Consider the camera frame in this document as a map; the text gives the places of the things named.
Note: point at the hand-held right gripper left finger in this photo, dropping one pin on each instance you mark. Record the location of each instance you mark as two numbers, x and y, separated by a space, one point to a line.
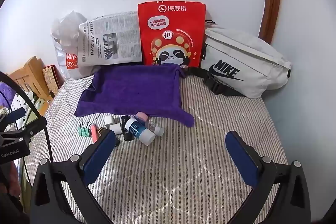
98 155

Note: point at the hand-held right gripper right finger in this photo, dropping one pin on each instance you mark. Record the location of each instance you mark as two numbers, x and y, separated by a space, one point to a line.
241 158

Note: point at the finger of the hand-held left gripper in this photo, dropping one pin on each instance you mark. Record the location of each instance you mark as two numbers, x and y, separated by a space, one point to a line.
15 114
31 130

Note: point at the pink pen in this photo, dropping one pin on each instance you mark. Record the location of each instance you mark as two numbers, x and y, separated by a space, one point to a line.
94 133

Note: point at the black and gold box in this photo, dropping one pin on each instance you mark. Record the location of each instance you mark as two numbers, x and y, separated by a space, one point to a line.
101 130

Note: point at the green binder clip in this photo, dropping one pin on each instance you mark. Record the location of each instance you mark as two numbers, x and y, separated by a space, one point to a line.
85 132

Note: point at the white cylinder cap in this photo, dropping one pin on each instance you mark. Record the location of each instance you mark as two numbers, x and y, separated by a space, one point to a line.
116 128

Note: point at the black tube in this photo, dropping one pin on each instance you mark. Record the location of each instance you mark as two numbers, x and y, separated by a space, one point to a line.
127 134

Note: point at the white charger plug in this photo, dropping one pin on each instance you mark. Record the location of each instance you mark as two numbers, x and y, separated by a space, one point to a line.
109 119

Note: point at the white and blue bottle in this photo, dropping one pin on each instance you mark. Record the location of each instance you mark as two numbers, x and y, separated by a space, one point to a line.
139 130

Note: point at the clear plastic cap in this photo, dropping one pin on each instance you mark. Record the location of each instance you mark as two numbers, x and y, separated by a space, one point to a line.
157 130

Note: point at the person's left hand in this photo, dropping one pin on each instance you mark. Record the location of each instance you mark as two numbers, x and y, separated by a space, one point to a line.
13 176

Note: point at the colourful patterned cloth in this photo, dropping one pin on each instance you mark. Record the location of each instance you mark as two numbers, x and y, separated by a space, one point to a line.
23 102

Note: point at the wooden headboard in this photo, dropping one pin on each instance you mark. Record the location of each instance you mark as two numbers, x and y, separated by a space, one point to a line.
29 69

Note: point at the patterned flat box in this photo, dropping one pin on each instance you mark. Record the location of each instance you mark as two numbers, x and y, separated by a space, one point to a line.
51 77

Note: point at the striped bed sheet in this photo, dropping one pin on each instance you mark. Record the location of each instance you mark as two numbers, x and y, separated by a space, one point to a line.
183 161

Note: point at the white plastic shopping bag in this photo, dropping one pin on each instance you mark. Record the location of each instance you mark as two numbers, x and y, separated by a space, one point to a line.
63 61

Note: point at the purple towel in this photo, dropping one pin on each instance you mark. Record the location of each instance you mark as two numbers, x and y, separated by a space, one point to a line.
131 92

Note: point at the white waist bag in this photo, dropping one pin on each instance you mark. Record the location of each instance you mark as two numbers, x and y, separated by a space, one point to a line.
249 56

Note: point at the folded newspaper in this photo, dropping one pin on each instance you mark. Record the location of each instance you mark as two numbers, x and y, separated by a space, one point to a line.
113 40

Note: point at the red paper shopping bag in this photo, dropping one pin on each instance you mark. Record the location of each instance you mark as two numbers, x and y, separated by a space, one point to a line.
170 29

